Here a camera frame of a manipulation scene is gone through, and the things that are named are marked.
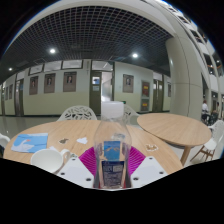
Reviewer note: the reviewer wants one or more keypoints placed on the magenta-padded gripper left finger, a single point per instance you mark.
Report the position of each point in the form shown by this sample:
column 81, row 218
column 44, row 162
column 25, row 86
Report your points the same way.
column 78, row 171

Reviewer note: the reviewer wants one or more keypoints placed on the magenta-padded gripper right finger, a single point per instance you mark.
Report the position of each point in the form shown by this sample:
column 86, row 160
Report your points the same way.
column 146, row 170

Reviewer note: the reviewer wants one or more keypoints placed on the clear plastic water bottle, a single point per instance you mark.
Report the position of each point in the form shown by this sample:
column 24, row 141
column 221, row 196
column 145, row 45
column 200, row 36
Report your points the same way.
column 112, row 146

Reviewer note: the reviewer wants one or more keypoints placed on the grey patterned sticker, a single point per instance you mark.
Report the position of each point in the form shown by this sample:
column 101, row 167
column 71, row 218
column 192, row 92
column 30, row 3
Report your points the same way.
column 151, row 147

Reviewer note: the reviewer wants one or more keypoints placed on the white paper scrap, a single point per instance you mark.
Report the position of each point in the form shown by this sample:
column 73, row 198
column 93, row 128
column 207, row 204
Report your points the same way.
column 82, row 140

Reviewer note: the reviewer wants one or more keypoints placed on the white cup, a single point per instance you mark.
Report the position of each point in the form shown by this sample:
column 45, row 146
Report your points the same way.
column 46, row 160

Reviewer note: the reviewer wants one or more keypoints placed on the dark small sticker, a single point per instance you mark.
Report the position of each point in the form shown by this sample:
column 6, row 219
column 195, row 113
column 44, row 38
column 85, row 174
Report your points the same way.
column 63, row 141

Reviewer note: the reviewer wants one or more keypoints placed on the round wooden side table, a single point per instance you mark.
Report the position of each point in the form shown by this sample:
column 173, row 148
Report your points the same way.
column 173, row 128

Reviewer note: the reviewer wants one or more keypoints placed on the light blue paper sheet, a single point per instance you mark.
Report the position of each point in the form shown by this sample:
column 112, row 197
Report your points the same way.
column 30, row 142

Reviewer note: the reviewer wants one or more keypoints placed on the white chair with wooden legs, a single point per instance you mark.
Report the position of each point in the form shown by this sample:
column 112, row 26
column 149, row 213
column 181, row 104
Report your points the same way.
column 211, row 143

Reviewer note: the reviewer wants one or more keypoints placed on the dark door with window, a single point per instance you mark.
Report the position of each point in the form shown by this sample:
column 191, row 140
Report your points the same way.
column 95, row 95

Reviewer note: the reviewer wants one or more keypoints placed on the person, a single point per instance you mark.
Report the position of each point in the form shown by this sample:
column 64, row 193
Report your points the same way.
column 205, row 108

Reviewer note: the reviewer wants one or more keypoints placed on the round ceiling lights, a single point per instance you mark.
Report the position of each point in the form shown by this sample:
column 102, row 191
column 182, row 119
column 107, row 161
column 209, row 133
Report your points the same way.
column 52, row 50

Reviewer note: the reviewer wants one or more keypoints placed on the framed wall portraits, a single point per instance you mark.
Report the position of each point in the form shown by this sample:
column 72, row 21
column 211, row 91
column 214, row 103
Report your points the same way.
column 69, row 81

